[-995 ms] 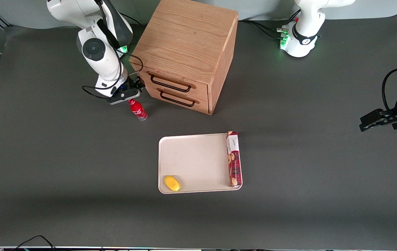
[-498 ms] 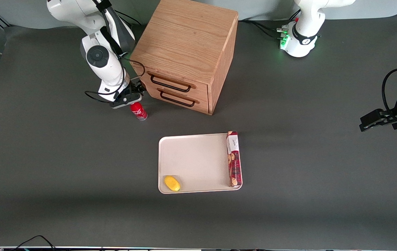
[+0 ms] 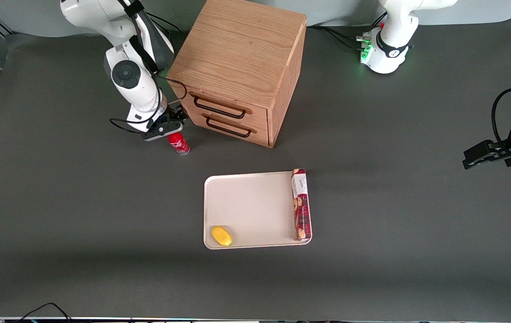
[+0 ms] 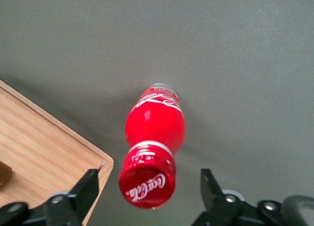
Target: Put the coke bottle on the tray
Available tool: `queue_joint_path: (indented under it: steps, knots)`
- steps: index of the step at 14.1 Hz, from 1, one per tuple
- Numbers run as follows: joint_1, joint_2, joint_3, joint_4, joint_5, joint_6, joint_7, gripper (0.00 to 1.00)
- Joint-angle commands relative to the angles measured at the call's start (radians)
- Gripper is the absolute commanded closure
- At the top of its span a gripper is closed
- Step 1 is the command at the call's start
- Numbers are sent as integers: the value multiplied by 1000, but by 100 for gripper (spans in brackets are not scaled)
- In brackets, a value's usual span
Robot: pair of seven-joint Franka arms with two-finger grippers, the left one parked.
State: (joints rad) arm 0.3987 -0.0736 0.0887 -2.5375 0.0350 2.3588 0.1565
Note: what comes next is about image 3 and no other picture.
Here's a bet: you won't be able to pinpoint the wooden drawer front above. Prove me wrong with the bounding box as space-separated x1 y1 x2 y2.
175 83 269 131
186 108 269 147

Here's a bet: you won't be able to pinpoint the black thin cable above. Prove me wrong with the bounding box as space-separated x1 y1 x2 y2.
13 302 73 323

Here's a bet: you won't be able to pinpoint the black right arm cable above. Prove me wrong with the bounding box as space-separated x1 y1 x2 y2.
109 0 189 135

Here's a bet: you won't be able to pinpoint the red tartan cookie box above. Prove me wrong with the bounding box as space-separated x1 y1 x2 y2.
291 168 312 242

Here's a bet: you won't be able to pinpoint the black metal drawer handle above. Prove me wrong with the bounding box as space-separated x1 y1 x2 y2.
193 95 247 120
205 116 252 138

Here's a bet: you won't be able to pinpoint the yellow lemon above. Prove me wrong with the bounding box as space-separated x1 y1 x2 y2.
211 226 233 247

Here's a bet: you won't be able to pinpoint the cream plastic tray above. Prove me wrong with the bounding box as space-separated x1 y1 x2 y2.
204 171 313 250

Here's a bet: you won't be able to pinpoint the red coke bottle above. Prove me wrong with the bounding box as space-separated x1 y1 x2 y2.
167 131 191 156

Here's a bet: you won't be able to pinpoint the wooden drawer cabinet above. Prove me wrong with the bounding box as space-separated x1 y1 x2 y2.
166 0 307 149

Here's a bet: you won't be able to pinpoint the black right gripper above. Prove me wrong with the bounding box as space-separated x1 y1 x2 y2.
157 106 189 126

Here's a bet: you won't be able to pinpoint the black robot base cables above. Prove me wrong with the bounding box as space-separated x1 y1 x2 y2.
306 13 387 52
147 12 183 34

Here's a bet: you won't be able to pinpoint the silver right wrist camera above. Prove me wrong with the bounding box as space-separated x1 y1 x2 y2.
142 121 184 142

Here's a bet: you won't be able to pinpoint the dark grey table mat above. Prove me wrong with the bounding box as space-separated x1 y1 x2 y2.
0 16 511 320

